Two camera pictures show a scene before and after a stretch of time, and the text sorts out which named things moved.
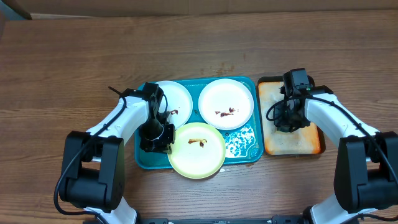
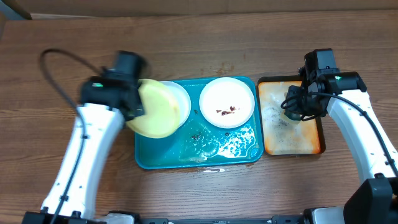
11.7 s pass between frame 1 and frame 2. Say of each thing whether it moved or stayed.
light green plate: moved
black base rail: stayed
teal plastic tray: stayed
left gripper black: moved
